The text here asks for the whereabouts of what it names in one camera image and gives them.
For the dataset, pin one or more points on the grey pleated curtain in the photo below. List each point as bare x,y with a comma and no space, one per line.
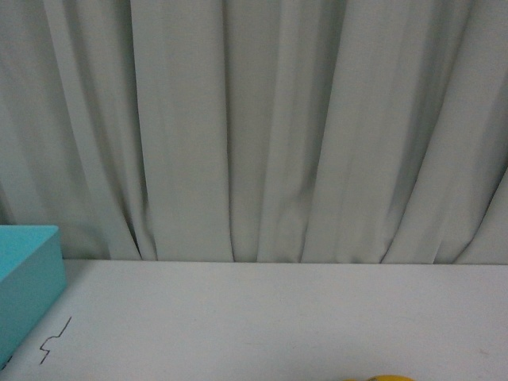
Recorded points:
349,132

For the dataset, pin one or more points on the turquoise storage box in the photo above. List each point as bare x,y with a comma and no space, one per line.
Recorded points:
32,278

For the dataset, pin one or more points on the yellow beetle toy car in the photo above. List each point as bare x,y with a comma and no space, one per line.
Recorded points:
386,378

